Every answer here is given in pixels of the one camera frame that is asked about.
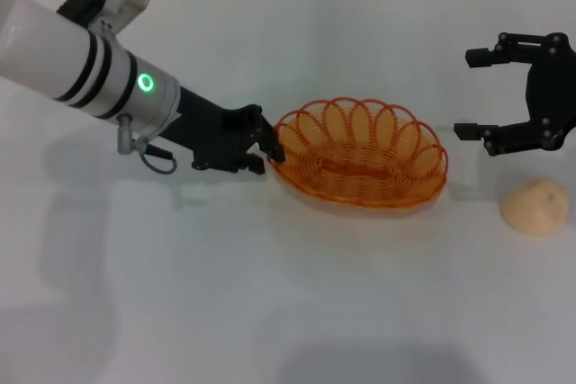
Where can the pale peach bun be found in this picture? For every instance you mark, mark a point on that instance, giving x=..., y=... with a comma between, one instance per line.
x=535, y=208

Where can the orange woven plastic basket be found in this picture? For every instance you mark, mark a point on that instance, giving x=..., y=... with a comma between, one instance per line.
x=360, y=177

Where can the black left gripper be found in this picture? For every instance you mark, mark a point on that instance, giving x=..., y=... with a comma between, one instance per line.
x=211, y=136

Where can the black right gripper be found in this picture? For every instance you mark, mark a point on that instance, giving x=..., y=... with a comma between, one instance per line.
x=553, y=91

